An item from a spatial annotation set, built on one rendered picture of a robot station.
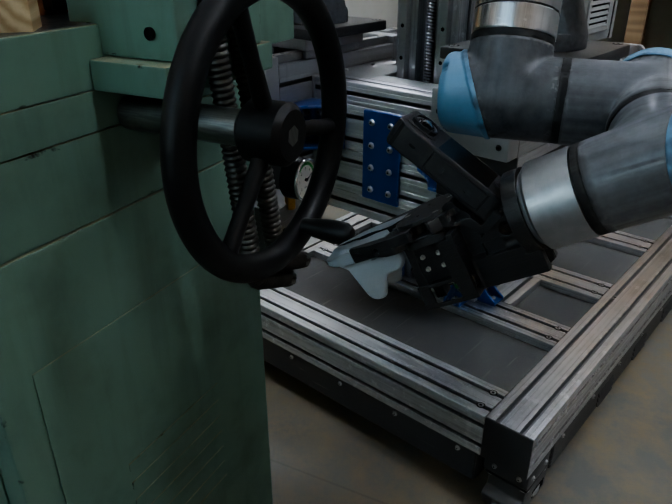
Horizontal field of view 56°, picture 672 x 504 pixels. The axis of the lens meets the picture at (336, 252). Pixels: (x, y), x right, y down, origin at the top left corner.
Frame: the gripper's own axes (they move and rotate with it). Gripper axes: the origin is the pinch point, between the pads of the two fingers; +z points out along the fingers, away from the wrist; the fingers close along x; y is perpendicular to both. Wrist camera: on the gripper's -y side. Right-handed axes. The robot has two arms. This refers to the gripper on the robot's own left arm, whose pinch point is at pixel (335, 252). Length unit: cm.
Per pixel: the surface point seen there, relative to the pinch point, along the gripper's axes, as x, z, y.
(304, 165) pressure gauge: 24.5, 15.6, -8.0
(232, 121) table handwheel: -2.9, 1.7, -15.8
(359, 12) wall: 325, 135, -64
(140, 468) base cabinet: -8.4, 36.6, 16.1
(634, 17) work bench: 265, -7, 6
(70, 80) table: -8.2, 12.4, -25.9
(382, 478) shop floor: 37, 42, 55
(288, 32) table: 31.4, 12.5, -25.8
